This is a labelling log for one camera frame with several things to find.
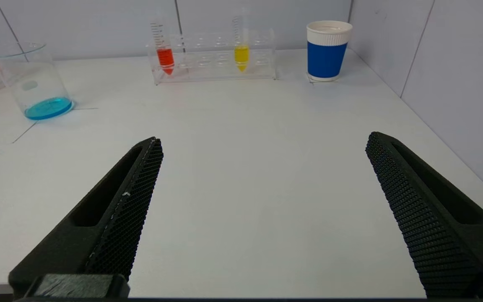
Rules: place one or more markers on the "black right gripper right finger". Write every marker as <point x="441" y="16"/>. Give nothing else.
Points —
<point x="434" y="226"/>

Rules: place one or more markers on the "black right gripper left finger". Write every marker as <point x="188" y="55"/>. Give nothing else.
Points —
<point x="111" y="226"/>

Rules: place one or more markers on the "clear glass beaker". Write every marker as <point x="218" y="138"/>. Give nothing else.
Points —
<point x="44" y="100"/>

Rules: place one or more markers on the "test tube with red pigment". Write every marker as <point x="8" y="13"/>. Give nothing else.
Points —
<point x="165" y="58"/>

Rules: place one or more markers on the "test tube with yellow pigment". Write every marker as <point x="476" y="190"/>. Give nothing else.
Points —
<point x="241" y="56"/>

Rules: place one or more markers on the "white paper cup blue sleeve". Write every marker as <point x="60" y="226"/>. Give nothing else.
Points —
<point x="327" y="54"/>

